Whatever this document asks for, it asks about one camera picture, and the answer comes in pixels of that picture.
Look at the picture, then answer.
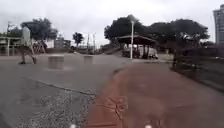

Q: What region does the grey concrete bollard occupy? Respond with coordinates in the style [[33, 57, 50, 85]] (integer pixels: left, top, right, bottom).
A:
[[83, 54, 94, 65], [47, 54, 65, 70]]

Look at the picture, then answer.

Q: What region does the white pole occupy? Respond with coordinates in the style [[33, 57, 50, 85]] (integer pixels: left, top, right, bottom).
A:
[[129, 20, 135, 61]]

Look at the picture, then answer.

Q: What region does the roofed shelter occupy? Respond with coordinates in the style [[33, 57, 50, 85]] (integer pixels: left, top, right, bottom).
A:
[[116, 34, 159, 60]]

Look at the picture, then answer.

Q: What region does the small tree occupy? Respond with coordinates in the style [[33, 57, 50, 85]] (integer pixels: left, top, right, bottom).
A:
[[72, 31, 85, 50]]

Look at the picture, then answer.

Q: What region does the red paved path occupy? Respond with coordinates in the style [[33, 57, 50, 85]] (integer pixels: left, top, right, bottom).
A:
[[81, 61, 224, 128]]

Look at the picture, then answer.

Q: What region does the low building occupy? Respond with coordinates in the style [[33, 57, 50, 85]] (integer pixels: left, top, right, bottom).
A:
[[53, 36, 73, 50]]

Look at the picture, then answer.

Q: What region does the large dark tree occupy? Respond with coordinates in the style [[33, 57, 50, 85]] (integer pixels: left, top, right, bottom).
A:
[[103, 14, 210, 51]]

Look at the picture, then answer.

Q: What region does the grey concrete pavement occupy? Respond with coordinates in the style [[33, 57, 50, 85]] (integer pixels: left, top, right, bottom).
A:
[[0, 53, 174, 128]]

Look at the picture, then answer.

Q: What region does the dark railing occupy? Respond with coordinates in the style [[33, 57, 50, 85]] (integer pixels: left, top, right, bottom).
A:
[[171, 48, 224, 88]]

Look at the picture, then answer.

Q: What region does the person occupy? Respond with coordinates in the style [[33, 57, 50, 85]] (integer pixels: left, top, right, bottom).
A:
[[18, 26, 38, 65]]

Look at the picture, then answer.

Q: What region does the pergola structure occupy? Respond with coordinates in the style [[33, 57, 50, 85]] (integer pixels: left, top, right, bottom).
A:
[[0, 31, 24, 57]]

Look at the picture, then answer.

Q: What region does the tall building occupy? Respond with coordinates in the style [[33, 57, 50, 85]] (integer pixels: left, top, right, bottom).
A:
[[212, 3, 224, 46]]

